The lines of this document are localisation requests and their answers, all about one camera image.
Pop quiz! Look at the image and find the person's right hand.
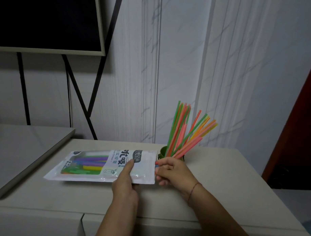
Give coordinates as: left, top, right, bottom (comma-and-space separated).
154, 157, 203, 201

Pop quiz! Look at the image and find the person's left hand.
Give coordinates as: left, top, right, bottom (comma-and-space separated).
111, 158, 142, 202

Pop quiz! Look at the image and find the white plastic straw packet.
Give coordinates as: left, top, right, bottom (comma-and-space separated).
43, 146, 159, 185

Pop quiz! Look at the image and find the bundle of purple yellow straws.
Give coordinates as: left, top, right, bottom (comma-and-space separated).
61, 154, 160, 178

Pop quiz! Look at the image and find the person's right forearm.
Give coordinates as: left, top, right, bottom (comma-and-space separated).
187, 183, 260, 236

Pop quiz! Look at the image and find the person's left forearm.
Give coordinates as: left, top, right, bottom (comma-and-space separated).
94, 195, 139, 236

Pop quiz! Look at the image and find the green cup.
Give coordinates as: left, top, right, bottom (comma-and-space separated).
159, 145, 186, 162

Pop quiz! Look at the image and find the bunch of orange green straws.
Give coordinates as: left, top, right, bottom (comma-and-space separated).
165, 100, 219, 161

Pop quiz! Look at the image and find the black metal stand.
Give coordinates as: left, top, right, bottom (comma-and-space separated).
14, 0, 124, 141

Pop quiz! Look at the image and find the red-brown wooden door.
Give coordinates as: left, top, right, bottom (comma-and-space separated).
261, 47, 311, 191

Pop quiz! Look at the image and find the beige framed black screen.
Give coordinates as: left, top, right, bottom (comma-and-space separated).
0, 0, 108, 57

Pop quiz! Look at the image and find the red string bracelet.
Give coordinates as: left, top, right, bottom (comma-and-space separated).
187, 181, 202, 204

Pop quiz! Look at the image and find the thin black cable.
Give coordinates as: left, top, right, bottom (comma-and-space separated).
64, 69, 74, 128

